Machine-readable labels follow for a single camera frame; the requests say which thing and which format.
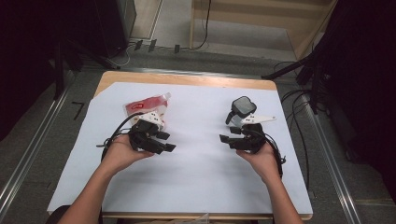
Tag black metal stand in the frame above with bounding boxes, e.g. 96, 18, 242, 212
261, 46, 332, 115

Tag metal floor rail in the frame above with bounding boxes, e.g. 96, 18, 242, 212
78, 65, 281, 79
305, 104, 362, 224
0, 82, 73, 217

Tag right hand-held gripper cable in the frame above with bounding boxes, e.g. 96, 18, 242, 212
248, 128, 287, 180

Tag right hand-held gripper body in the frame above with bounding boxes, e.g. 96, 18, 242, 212
232, 114, 277, 155

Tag person's left hand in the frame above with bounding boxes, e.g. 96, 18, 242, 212
101, 133, 156, 175

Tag person's right hand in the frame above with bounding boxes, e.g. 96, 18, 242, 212
235, 141, 282, 185

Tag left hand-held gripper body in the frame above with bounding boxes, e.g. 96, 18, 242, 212
128, 111, 166, 155

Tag wooden table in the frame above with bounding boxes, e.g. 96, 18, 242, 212
46, 70, 314, 221

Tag light wooden frame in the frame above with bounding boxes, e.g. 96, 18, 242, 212
189, 0, 339, 61

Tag left hand-held gripper cable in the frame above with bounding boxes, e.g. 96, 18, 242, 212
96, 111, 145, 162

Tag hanging black cable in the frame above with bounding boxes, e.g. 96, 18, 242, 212
190, 0, 213, 51

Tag clear jar with black lid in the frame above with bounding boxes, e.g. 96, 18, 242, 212
224, 95, 259, 128

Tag dark curtain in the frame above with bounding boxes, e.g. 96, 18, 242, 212
311, 0, 396, 202
0, 0, 104, 142

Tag black tripod stand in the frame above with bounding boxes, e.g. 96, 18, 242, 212
51, 38, 121, 101

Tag black cabinet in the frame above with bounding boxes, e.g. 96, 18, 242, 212
92, 0, 137, 59

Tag white floor cable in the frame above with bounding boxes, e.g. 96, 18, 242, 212
106, 42, 135, 68

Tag hand-held gripper cable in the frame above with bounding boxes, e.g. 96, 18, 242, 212
96, 111, 145, 162
248, 128, 287, 180

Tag red and white pouch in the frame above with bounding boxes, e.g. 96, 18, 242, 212
124, 91, 173, 131

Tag black floor cables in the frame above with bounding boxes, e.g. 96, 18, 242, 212
273, 60, 313, 191

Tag white paper sheet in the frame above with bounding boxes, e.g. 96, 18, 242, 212
47, 81, 314, 216

